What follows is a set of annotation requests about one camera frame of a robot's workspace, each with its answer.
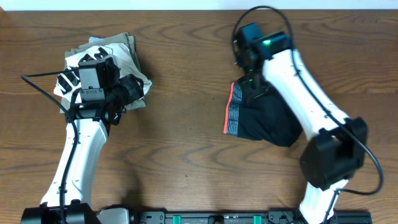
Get black shorts with grey waistband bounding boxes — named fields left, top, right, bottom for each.
left=223, top=82, right=303, bottom=147

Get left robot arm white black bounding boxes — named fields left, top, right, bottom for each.
left=21, top=69, right=147, bottom=223

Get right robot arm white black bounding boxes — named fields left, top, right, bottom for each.
left=236, top=24, right=372, bottom=223

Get grey-beige folded garment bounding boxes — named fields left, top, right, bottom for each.
left=61, top=32, right=141, bottom=109

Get light blue folded garment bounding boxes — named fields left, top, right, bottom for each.
left=88, top=37, right=102, bottom=43

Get white shirt with black print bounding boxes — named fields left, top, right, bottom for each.
left=53, top=42, right=152, bottom=110

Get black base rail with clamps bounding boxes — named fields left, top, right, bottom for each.
left=99, top=205, right=373, bottom=224

